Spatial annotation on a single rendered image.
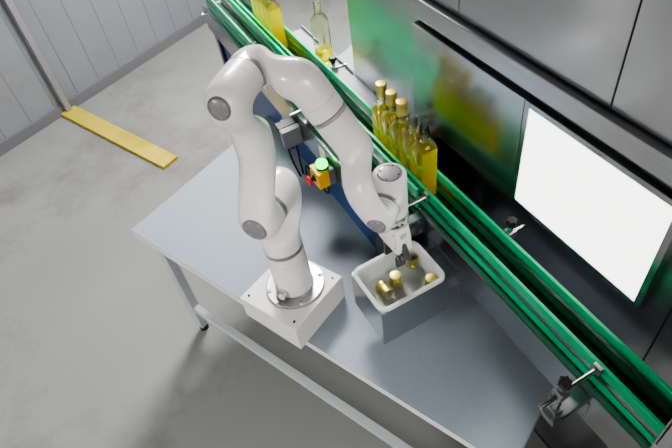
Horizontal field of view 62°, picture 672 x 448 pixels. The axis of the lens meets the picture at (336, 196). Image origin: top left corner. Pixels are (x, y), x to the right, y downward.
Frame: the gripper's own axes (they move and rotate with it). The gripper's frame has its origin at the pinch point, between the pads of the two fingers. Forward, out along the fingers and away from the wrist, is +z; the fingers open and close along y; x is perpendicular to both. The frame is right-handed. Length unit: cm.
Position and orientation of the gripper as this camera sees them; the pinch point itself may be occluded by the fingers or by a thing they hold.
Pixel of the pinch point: (394, 254)
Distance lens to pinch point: 158.4
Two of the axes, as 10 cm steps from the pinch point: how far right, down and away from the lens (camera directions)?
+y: -5.1, -5.7, 6.4
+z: 1.2, 7.0, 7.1
